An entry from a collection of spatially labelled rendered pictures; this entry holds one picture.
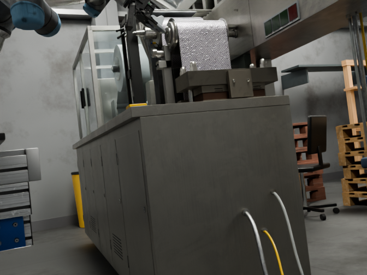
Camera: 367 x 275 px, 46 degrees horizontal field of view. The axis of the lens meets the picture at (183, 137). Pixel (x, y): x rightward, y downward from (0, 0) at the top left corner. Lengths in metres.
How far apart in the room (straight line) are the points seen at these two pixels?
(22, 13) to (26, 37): 4.60
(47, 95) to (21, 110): 0.36
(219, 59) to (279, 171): 0.58
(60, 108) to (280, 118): 4.10
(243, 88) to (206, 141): 0.28
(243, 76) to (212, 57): 0.26
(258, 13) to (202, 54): 0.30
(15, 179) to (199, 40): 1.08
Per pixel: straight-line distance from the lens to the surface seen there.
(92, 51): 2.93
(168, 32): 2.00
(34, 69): 5.64
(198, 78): 1.73
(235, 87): 1.77
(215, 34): 2.03
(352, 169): 4.63
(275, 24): 1.83
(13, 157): 1.26
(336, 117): 7.82
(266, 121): 1.76
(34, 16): 1.13
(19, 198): 1.26
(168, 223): 1.60
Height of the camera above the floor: 0.71
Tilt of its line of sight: 2 degrees up
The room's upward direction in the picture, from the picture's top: 7 degrees counter-clockwise
